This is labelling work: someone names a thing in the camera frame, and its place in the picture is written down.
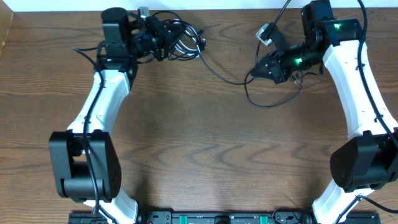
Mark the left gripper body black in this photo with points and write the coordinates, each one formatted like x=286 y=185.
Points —
x=163 y=43

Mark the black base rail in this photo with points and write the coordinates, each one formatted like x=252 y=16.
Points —
x=280 y=216

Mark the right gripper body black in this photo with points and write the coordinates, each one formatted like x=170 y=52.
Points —
x=283 y=66

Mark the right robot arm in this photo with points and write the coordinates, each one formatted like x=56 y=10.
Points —
x=368 y=161

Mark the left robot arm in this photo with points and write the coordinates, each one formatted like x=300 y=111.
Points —
x=85 y=165

